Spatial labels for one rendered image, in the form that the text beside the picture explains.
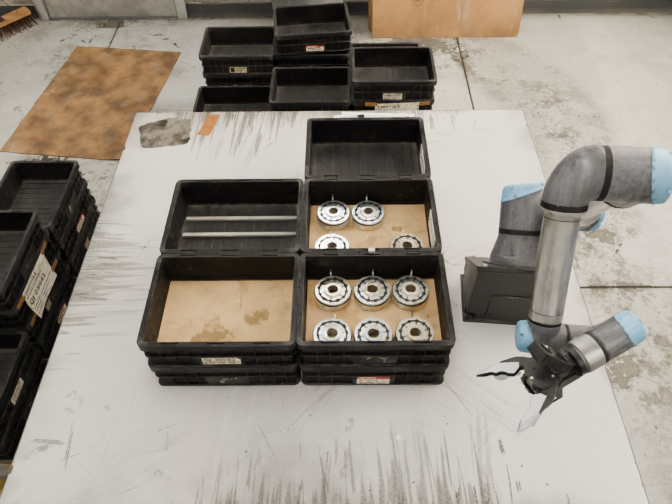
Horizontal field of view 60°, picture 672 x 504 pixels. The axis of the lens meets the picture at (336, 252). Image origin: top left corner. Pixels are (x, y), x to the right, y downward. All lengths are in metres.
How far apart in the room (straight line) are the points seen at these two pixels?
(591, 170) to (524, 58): 3.01
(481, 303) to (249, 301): 0.67
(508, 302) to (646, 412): 1.09
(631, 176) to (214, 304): 1.09
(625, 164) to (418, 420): 0.82
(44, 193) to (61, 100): 1.32
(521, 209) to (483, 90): 2.28
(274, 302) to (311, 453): 0.42
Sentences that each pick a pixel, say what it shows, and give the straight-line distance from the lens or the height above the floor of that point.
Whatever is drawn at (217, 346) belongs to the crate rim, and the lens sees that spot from 1.50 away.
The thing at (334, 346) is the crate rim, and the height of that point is 0.93.
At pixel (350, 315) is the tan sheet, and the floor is 0.83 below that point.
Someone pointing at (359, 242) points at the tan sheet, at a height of 0.83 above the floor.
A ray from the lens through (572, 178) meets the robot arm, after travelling 1.28.
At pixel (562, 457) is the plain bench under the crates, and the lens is 1.68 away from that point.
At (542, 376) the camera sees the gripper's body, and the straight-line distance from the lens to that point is 1.30.
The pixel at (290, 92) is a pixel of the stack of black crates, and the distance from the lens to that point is 3.14.
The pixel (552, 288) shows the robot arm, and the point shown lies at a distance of 1.36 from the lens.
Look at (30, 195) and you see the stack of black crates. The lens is 2.91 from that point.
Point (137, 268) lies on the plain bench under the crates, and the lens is 2.01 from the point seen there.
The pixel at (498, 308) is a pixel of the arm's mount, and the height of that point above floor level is 0.78.
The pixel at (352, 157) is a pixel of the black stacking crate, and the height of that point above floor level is 0.83.
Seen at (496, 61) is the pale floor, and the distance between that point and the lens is 4.18.
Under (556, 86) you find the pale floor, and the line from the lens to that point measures 4.05.
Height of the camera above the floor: 2.20
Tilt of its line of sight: 51 degrees down
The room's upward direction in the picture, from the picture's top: 1 degrees counter-clockwise
